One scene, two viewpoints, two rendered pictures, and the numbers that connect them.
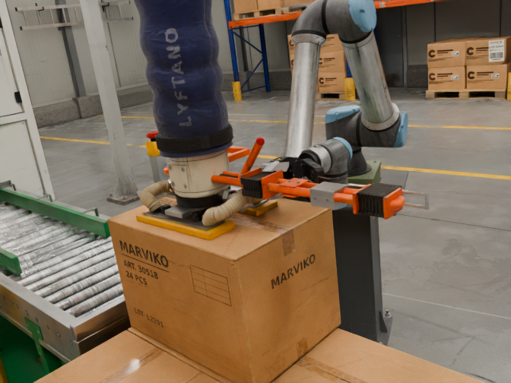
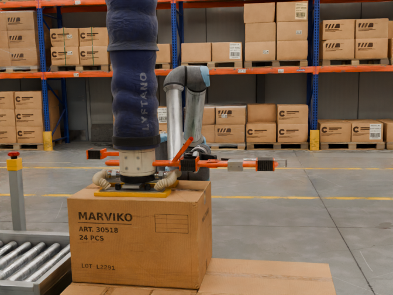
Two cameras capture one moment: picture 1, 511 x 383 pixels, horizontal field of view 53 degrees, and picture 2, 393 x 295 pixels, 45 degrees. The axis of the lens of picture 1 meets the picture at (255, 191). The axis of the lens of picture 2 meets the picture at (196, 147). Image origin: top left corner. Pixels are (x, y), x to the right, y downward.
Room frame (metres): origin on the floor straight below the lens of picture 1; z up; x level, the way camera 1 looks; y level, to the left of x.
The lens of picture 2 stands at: (-0.46, 1.20, 1.49)
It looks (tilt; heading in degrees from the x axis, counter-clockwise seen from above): 9 degrees down; 325
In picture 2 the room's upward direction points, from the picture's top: 1 degrees counter-clockwise
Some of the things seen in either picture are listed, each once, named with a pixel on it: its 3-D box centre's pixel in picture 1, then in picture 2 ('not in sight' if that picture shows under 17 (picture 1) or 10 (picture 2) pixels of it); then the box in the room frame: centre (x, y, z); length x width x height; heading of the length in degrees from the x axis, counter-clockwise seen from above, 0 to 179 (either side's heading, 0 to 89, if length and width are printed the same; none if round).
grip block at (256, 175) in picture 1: (262, 182); (189, 163); (1.33, -0.02, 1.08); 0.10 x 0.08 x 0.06; 136
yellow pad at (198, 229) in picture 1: (182, 216); (132, 189); (1.44, 0.22, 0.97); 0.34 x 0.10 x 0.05; 46
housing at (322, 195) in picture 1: (328, 194); (235, 165); (1.18, -0.18, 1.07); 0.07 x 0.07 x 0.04; 46
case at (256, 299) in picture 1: (223, 271); (144, 229); (1.50, 0.13, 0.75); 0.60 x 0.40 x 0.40; 44
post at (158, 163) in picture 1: (171, 233); (20, 236); (2.53, 0.46, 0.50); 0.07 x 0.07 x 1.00; 45
